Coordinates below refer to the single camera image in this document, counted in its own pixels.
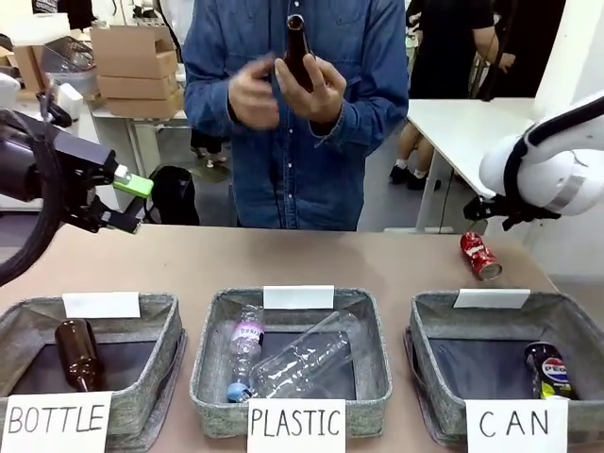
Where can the person in denim shirt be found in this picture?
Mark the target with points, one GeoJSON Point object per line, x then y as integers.
{"type": "Point", "coordinates": [292, 179]}

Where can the person's right forearm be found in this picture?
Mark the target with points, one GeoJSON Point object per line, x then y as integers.
{"type": "Point", "coordinates": [203, 94]}

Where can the black backpack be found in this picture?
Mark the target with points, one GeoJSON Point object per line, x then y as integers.
{"type": "Point", "coordinates": [174, 198]}

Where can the black mesh basket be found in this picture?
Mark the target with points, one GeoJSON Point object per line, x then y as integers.
{"type": "Point", "coordinates": [68, 52]}

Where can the red cola can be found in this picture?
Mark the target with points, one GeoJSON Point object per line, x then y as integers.
{"type": "Point", "coordinates": [480, 255]}

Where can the person's left forearm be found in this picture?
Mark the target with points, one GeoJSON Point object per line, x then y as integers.
{"type": "Point", "coordinates": [368, 118]}

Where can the grey basket labelled can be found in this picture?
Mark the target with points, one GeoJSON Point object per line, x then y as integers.
{"type": "Point", "coordinates": [472, 325]}

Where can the large white table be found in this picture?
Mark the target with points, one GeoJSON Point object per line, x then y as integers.
{"type": "Point", "coordinates": [462, 132]}

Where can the white table under boxes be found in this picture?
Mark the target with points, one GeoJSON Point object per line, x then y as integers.
{"type": "Point", "coordinates": [141, 120]}

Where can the clear plastic bin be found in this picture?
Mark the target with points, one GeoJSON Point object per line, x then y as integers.
{"type": "Point", "coordinates": [85, 80]}

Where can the purple label plastic bottle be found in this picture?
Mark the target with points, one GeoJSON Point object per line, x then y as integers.
{"type": "Point", "coordinates": [245, 340]}

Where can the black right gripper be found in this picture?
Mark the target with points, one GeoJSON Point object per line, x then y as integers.
{"type": "Point", "coordinates": [483, 208]}

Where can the bystander in black dress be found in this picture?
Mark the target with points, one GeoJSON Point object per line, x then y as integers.
{"type": "Point", "coordinates": [448, 52]}

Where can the grey basket labelled plastic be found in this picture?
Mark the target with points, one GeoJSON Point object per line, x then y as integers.
{"type": "Point", "coordinates": [212, 340]}

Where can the white BOTTLE paper label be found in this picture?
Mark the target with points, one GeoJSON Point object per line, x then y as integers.
{"type": "Point", "coordinates": [56, 420]}

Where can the large clear plastic bottle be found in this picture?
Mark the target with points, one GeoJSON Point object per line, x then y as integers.
{"type": "Point", "coordinates": [302, 363]}

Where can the person's right hand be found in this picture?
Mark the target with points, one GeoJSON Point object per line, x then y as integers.
{"type": "Point", "coordinates": [252, 99]}

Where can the blank white card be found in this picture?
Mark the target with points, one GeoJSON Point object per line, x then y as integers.
{"type": "Point", "coordinates": [298, 297]}
{"type": "Point", "coordinates": [491, 298]}
{"type": "Point", "coordinates": [101, 305]}

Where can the black Pepsi can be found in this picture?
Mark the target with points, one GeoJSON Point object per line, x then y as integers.
{"type": "Point", "coordinates": [549, 373]}

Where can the white PLASTIC paper label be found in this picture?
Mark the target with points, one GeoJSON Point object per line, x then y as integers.
{"type": "Point", "coordinates": [296, 424]}

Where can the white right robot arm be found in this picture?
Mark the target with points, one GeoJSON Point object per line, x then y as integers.
{"type": "Point", "coordinates": [547, 170]}

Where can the black stand pole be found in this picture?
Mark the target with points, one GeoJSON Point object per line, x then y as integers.
{"type": "Point", "coordinates": [495, 61]}

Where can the white CAN paper label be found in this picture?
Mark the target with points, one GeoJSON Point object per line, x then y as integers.
{"type": "Point", "coordinates": [514, 424]}

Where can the grey basket labelled bottle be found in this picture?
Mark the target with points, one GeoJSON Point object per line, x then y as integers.
{"type": "Point", "coordinates": [156, 340]}

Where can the closed cardboard box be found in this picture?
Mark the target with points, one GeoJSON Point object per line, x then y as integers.
{"type": "Point", "coordinates": [144, 106]}
{"type": "Point", "coordinates": [137, 87]}
{"type": "Point", "coordinates": [137, 66]}

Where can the person's left hand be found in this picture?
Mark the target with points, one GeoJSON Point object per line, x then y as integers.
{"type": "Point", "coordinates": [321, 104]}

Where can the white foam block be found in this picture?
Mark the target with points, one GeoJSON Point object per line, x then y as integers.
{"type": "Point", "coordinates": [45, 28]}

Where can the brown glass bottle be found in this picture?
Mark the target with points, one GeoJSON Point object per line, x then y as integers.
{"type": "Point", "coordinates": [297, 52]}
{"type": "Point", "coordinates": [78, 354]}

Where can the small upright cardboard box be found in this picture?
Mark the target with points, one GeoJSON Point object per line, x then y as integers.
{"type": "Point", "coordinates": [29, 66]}

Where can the open cardboard box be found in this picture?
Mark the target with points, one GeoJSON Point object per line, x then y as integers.
{"type": "Point", "coordinates": [125, 42]}

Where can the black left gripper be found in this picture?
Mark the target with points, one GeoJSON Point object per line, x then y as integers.
{"type": "Point", "coordinates": [78, 156]}

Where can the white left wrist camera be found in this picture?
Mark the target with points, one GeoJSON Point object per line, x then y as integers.
{"type": "Point", "coordinates": [70, 101]}

